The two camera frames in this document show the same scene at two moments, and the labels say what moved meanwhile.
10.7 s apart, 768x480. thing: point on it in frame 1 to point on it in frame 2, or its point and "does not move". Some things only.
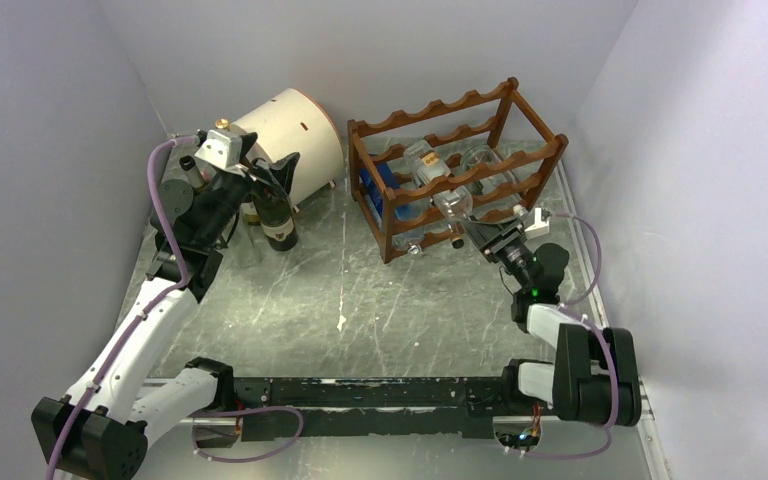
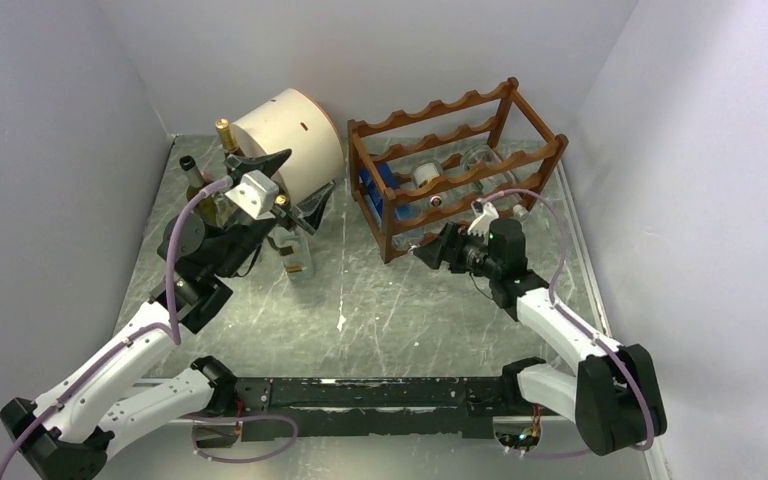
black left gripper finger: [247, 141] to [268, 163]
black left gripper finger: [284, 169] to [311, 209]
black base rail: [448, 407] does not move
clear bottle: [427, 168] to [296, 253]
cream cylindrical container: [295, 123] does not move
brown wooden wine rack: [442, 165] does not move
